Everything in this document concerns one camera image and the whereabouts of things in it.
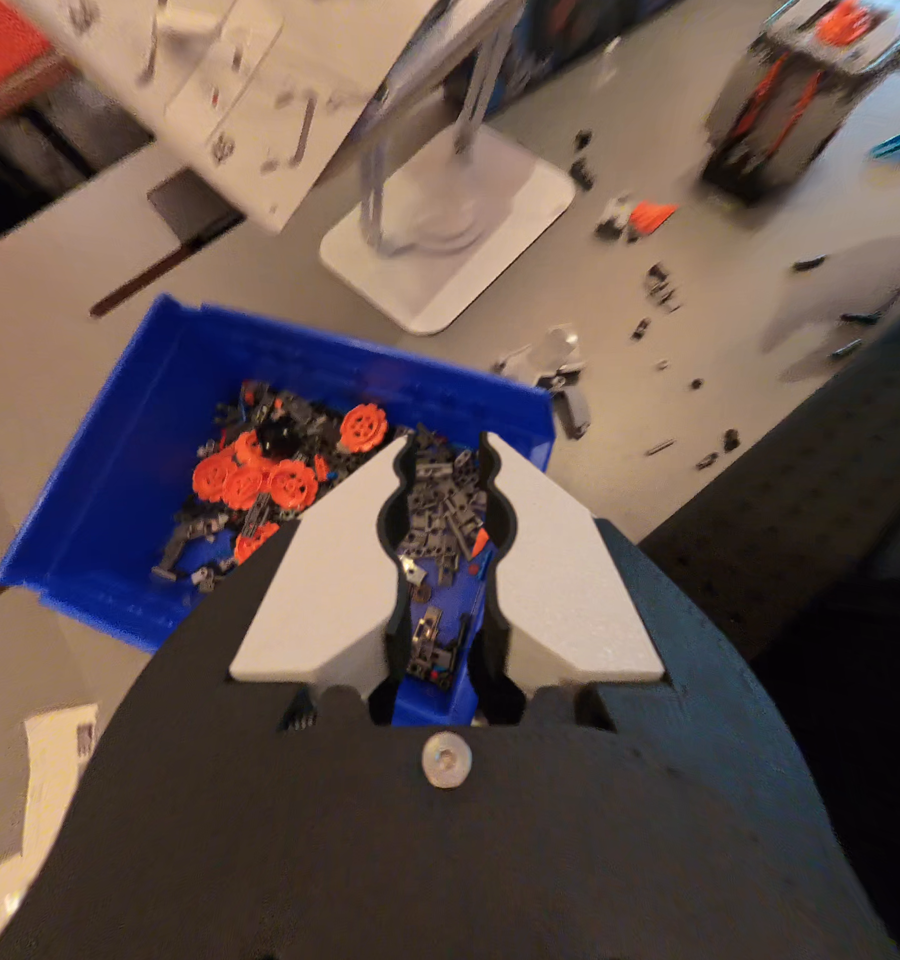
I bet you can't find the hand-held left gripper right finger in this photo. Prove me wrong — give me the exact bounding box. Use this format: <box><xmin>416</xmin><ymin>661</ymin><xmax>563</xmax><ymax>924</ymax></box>
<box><xmin>478</xmin><ymin>432</ymin><xmax>667</xmax><ymax>691</ymax></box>

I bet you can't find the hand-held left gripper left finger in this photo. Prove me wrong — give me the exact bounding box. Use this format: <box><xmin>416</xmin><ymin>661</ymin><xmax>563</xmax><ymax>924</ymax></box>
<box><xmin>228</xmin><ymin>435</ymin><xmax>421</xmax><ymax>697</ymax></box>

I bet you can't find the pile of small building pieces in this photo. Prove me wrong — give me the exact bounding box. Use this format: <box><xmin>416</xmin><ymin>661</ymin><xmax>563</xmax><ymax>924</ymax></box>
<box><xmin>150</xmin><ymin>378</ymin><xmax>496</xmax><ymax>691</ymax></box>

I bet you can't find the blue plastic bin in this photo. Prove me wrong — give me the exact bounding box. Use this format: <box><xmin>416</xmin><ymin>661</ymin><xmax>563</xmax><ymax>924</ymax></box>
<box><xmin>0</xmin><ymin>292</ymin><xmax>557</xmax><ymax>729</ymax></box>

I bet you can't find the grey building block model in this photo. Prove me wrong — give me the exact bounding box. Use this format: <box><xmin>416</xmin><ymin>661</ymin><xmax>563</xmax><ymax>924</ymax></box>
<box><xmin>701</xmin><ymin>0</ymin><xmax>900</xmax><ymax>205</ymax></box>

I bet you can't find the heap of grey panel pieces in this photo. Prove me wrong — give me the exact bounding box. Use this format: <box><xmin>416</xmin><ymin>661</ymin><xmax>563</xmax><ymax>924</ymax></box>
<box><xmin>492</xmin><ymin>324</ymin><xmax>593</xmax><ymax>441</ymax></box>

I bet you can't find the black studded armrest pad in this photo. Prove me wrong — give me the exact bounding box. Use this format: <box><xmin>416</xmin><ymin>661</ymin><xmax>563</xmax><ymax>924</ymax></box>
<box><xmin>637</xmin><ymin>296</ymin><xmax>900</xmax><ymax>676</ymax></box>

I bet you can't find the white paper sheet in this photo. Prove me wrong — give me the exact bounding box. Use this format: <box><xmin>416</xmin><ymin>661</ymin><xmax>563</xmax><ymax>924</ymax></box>
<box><xmin>0</xmin><ymin>701</ymin><xmax>104</xmax><ymax>960</ymax></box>

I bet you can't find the grey flat hinge piece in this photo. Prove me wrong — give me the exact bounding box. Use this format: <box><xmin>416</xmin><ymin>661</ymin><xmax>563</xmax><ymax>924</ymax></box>
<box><xmin>642</xmin><ymin>261</ymin><xmax>682</xmax><ymax>315</ymax></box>

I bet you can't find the instruction booklet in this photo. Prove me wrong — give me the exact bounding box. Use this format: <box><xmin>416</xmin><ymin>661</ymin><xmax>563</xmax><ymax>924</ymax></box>
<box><xmin>15</xmin><ymin>0</ymin><xmax>451</xmax><ymax>234</ymax></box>

